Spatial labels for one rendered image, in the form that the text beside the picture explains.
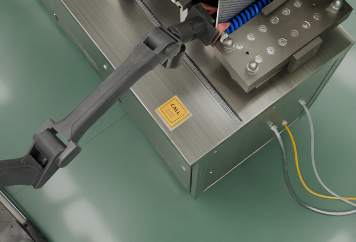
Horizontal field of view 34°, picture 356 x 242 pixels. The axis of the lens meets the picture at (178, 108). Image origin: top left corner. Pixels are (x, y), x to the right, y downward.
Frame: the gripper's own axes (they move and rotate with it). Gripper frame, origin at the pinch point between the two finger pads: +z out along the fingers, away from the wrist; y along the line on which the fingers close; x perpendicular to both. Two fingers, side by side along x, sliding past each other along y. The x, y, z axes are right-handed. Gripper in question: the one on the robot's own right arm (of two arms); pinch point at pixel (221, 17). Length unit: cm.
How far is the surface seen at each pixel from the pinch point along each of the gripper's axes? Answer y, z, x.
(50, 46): -77, 22, -112
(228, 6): 0.1, -0.7, 5.2
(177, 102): 8.4, -11.8, -24.8
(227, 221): 40, 35, -104
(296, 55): 20.8, 13.4, 0.5
